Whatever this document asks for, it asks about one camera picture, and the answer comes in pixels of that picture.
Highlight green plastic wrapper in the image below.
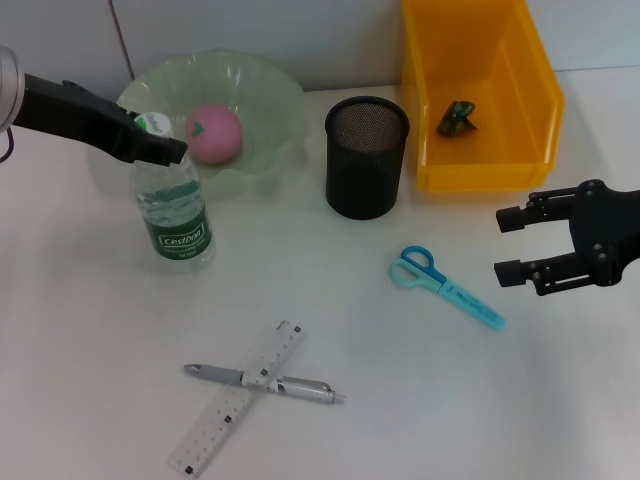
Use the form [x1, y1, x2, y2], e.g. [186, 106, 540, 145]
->
[437, 99, 479, 137]

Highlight yellow plastic bin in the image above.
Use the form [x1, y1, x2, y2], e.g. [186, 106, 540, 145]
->
[399, 0, 566, 194]

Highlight grey white pen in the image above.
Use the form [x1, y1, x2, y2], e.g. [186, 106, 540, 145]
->
[183, 363, 348, 405]

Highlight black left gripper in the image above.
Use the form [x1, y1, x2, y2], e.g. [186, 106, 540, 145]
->
[14, 73, 189, 166]

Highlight pink peach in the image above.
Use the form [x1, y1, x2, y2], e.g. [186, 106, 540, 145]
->
[185, 102, 245, 166]

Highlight blue teal scissors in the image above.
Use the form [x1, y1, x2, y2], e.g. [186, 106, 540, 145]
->
[388, 244, 507, 332]

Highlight clear plastic ruler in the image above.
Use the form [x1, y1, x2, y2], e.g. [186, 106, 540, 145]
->
[167, 319, 307, 476]

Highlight black mesh pen holder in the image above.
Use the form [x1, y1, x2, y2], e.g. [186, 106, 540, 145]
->
[324, 95, 411, 220]

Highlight clear green-label water bottle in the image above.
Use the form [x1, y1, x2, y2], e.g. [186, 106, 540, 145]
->
[128, 110, 217, 275]

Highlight pale green glass fruit plate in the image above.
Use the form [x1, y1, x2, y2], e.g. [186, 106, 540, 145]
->
[110, 47, 309, 194]

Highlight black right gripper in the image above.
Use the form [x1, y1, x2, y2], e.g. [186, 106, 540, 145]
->
[493, 178, 640, 297]

